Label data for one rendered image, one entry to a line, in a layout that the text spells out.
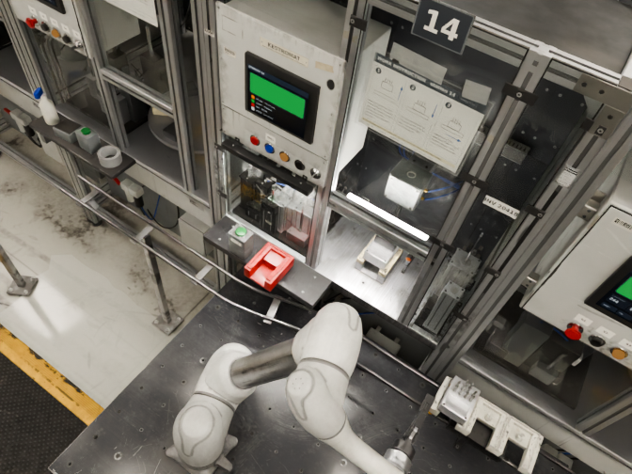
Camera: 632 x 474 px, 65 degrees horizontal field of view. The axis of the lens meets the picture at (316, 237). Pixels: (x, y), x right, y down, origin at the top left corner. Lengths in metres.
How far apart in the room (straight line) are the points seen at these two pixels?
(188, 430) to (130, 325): 1.36
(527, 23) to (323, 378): 0.91
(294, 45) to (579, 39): 0.67
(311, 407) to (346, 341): 0.18
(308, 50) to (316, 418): 0.90
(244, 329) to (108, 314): 1.11
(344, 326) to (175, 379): 0.92
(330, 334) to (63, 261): 2.27
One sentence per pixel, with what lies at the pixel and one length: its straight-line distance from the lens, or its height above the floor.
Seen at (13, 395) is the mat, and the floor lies 0.01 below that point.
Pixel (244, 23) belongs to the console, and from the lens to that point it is 1.47.
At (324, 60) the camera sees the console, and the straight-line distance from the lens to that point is 1.34.
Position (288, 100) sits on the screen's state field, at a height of 1.66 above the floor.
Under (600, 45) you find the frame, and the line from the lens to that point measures 1.29.
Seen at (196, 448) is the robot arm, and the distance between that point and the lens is 1.67.
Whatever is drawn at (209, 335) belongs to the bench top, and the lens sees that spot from 2.07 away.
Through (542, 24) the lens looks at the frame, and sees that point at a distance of 1.28.
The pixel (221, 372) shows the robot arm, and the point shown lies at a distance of 1.69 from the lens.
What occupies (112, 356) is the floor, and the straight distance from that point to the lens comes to 2.86.
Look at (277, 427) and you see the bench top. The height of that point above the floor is 0.68.
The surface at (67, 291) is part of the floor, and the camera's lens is 3.13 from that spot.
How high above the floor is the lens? 2.52
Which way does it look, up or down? 52 degrees down
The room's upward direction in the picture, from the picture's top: 10 degrees clockwise
